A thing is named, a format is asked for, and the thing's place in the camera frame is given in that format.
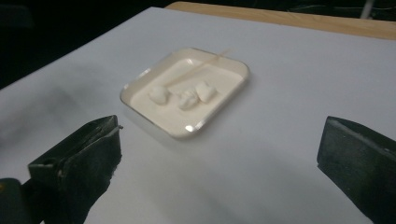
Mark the metal stand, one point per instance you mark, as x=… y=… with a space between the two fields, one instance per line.
x=367 y=8

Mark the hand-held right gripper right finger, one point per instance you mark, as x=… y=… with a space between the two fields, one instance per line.
x=358 y=161

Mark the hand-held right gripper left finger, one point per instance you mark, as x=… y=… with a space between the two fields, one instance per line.
x=84 y=161

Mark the cream rectangular tray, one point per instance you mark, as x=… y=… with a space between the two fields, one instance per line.
x=174 y=119

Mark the wooden skewer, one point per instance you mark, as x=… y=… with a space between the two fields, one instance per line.
x=196 y=68

